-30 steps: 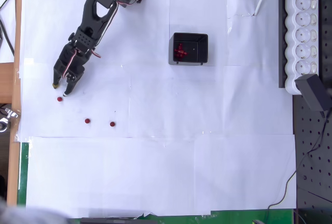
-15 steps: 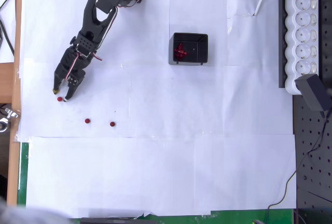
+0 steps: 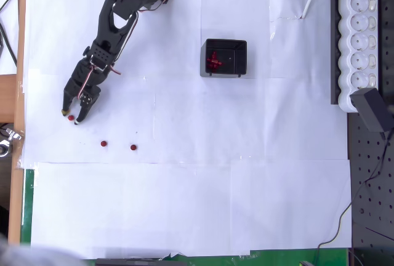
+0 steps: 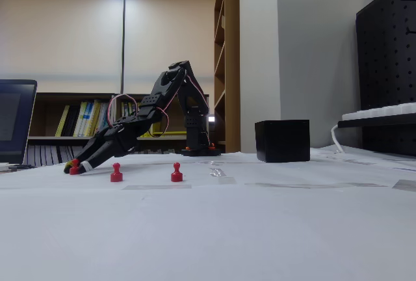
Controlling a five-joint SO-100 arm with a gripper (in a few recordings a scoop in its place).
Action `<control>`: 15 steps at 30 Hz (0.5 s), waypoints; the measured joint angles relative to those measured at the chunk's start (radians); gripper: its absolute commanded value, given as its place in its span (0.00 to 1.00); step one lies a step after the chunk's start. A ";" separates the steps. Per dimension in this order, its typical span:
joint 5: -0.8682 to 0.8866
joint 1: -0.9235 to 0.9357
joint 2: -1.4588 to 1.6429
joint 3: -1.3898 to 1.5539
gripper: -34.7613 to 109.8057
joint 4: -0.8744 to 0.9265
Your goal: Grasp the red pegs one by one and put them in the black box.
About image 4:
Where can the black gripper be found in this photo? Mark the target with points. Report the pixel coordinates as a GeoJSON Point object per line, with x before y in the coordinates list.
{"type": "Point", "coordinates": [108, 146]}

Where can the row of white journals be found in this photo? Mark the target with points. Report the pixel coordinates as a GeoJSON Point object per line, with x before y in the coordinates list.
{"type": "Point", "coordinates": [48, 155]}

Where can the laptop screen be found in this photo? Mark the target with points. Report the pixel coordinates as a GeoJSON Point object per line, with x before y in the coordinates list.
{"type": "Point", "coordinates": [13, 121]}

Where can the yellow binder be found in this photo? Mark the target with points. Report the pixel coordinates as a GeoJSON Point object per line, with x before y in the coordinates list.
{"type": "Point", "coordinates": [157, 128]}

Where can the white paper table cover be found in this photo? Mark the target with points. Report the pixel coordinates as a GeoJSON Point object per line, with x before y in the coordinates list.
{"type": "Point", "coordinates": [208, 229]}

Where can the black pegboard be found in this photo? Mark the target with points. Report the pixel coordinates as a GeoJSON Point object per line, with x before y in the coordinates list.
{"type": "Point", "coordinates": [383, 66]}

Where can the flat yellow folder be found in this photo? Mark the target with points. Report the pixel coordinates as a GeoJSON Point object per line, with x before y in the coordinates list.
{"type": "Point", "coordinates": [172, 132]}

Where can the black binder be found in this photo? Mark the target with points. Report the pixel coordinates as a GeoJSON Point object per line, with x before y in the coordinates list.
{"type": "Point", "coordinates": [70, 121]}

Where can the thin yellow book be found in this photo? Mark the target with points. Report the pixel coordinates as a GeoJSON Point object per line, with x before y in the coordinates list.
{"type": "Point", "coordinates": [62, 121]}

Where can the black vertical wall pole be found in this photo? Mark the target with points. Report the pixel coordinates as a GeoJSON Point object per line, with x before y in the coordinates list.
{"type": "Point", "coordinates": [123, 40]}

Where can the tall wooden bookshelf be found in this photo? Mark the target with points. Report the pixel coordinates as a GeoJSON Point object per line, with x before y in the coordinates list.
{"type": "Point", "coordinates": [232, 50]}

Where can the yellow blue book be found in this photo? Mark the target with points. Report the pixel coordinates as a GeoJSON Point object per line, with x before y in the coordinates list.
{"type": "Point", "coordinates": [83, 118]}

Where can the black shelf rail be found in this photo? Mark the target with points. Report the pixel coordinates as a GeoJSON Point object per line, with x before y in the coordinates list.
{"type": "Point", "coordinates": [373, 123]}

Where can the white power strip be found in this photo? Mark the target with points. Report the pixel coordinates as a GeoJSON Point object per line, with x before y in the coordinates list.
{"type": "Point", "coordinates": [383, 110]}

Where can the red bead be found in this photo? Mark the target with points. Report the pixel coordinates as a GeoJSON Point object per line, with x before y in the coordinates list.
{"type": "Point", "coordinates": [116, 176]}
{"type": "Point", "coordinates": [176, 176]}
{"type": "Point", "coordinates": [74, 170]}

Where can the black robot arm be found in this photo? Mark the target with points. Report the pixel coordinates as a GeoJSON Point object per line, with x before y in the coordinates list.
{"type": "Point", "coordinates": [195, 112]}

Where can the black square bin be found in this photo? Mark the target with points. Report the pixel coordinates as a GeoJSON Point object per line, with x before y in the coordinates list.
{"type": "Point", "coordinates": [282, 141]}

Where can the clear tape strip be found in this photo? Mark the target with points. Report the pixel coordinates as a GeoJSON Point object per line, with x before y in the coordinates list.
{"type": "Point", "coordinates": [406, 185]}
{"type": "Point", "coordinates": [308, 185]}
{"type": "Point", "coordinates": [156, 187]}
{"type": "Point", "coordinates": [227, 180]}

